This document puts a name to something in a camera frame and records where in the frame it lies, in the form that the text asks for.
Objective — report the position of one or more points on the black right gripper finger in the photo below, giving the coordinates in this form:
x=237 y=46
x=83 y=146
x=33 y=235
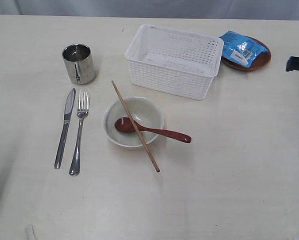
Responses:
x=292 y=64

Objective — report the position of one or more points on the brown wooden plate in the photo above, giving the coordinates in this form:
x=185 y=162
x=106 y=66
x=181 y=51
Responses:
x=261 y=61

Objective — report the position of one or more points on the blue tissue packet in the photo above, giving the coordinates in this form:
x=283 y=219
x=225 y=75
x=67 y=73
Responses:
x=241 y=49

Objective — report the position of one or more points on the white perforated plastic basket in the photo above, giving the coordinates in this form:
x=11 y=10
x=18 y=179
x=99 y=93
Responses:
x=175 y=62

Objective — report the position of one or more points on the white bowl dark inside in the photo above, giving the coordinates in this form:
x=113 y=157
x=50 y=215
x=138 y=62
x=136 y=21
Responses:
x=144 y=111

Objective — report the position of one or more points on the reddish wooden spoon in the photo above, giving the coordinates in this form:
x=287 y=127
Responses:
x=125 y=125

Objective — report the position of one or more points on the wooden chopstick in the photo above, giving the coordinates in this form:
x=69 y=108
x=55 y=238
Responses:
x=149 y=152

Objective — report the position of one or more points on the silver fork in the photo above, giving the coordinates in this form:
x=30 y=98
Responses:
x=82 y=112

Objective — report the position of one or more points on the shiny steel cup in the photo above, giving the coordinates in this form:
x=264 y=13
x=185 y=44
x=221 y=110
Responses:
x=78 y=62

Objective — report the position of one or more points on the silver table knife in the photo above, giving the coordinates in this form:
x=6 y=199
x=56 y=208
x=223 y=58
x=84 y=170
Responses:
x=69 y=104

